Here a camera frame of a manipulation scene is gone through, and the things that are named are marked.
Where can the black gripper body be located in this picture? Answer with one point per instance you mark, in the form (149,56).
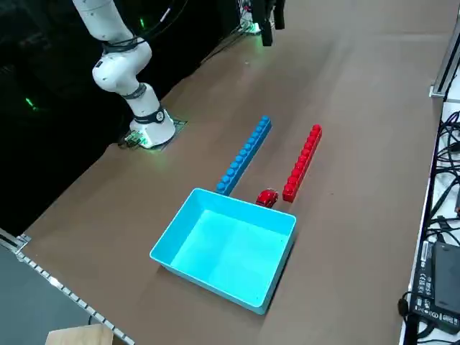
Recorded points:
(264,9)

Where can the cyan plastic bin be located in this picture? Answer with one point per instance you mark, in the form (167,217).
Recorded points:
(230,251)

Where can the red building block row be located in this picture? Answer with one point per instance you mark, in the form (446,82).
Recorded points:
(302,165)

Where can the aluminium camera stand post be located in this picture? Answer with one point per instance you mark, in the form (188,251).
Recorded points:
(447,46)

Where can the black power adapter with label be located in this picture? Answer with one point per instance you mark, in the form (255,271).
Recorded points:
(445,287)

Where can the silver slotted table edge rail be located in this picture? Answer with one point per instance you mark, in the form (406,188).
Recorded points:
(54,284)

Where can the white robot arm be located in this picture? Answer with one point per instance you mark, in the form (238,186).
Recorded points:
(254,28)
(118,68)

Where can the light wooden board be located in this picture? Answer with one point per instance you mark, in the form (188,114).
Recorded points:
(79,336)

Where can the red toy car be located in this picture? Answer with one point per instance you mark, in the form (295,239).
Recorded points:
(267,197)

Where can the blue building block row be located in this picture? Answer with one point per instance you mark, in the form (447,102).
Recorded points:
(246,154)

